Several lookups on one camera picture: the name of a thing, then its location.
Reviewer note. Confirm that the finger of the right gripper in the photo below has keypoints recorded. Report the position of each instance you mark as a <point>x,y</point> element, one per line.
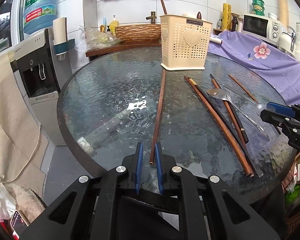
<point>281,109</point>
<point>279,118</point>

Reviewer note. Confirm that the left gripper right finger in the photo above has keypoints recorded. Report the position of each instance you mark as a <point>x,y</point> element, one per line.
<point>159,169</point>

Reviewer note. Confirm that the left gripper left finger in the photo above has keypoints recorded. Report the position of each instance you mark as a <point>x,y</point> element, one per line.
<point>138,171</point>

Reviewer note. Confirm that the black gold-tipped chopstick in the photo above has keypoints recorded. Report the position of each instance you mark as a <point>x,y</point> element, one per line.
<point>228,125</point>

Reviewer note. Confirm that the long brown chopstick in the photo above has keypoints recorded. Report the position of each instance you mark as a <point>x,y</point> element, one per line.
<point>231,140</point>

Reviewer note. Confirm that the silver metal spoon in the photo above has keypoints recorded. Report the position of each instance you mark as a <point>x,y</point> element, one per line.
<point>224,95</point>

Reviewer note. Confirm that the wooden handled spoon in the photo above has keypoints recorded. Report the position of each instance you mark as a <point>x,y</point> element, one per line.
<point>199,16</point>

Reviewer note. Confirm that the thin brown chopstick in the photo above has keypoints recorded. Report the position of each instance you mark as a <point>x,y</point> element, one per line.
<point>244,88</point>

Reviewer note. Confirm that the purple floral cloth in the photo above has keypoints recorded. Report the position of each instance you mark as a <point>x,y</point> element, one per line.
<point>279,69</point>

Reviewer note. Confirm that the black short chopstick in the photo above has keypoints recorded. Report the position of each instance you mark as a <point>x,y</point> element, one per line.
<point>230,107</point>

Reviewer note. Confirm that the round glass table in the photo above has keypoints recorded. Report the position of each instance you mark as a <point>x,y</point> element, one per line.
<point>110,104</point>

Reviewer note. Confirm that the white kettle jug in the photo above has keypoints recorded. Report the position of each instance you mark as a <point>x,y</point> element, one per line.
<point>286,42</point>

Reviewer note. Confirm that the white microwave oven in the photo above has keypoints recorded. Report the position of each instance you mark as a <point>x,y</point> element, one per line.
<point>264,28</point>

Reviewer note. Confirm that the white pan with lid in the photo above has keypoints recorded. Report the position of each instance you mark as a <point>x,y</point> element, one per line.
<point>216,39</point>

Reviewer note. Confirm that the tall paper cup stack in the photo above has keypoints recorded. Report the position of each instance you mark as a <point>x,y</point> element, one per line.
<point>283,12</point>

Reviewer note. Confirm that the green noodle cup stack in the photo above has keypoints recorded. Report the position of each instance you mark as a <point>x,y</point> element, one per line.
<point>258,7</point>

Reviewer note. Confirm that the yellow wrapped roll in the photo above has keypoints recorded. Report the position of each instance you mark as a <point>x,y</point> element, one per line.
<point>226,17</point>

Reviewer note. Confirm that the dark wooden counter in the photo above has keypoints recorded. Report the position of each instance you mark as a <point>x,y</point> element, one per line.
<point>96,53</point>

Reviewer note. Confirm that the cream plastic utensil holder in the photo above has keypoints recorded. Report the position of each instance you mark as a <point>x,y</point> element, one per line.
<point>184,42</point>

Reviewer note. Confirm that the round cushioned stool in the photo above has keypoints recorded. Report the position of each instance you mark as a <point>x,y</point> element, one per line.
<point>27,201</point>

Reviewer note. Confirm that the beige curtain cloth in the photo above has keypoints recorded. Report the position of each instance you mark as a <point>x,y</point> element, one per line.
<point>22,144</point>

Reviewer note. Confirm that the woven rim basin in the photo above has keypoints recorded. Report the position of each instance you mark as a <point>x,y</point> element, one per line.
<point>138,33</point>

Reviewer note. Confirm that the grey water dispenser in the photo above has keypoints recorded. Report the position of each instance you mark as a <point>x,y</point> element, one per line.
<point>43,76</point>

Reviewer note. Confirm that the clear plastic bag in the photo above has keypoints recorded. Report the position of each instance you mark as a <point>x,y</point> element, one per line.
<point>95,39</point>

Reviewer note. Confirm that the yellow soap bottle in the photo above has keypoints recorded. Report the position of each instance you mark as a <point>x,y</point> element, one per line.
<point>113,24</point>

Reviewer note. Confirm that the smartphone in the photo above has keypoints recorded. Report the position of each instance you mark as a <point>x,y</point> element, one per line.
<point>18,223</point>

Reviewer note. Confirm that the paper cup dispenser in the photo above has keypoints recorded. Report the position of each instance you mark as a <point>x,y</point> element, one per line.
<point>61,43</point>

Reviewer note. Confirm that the bronze faucet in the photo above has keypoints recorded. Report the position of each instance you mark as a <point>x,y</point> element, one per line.
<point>152,17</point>

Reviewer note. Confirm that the blue water jug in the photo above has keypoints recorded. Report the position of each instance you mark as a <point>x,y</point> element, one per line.
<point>38,14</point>

